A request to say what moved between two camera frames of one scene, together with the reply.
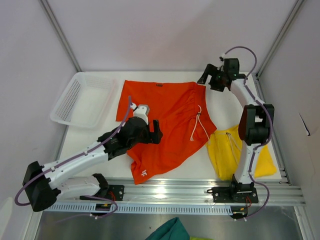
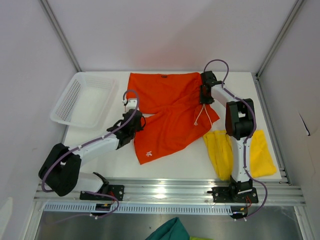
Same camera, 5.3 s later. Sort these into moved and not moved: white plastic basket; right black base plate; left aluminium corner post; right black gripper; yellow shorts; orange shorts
Moved: orange shorts; right black gripper
Not moved: white plastic basket; right black base plate; left aluminium corner post; yellow shorts
